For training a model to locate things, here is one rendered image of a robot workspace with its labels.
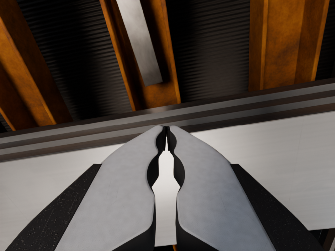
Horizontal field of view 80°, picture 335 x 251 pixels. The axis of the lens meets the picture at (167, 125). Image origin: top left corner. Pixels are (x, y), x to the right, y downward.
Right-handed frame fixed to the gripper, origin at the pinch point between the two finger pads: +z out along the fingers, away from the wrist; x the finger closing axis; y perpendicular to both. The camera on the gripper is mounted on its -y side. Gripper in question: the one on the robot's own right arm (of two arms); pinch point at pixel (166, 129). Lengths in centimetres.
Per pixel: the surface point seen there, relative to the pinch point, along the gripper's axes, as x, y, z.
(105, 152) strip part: -6.1, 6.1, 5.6
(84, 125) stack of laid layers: -8.8, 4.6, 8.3
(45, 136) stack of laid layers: -13.5, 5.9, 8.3
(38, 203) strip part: -15.3, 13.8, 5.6
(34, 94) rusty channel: -23.4, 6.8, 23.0
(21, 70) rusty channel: -24.1, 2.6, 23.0
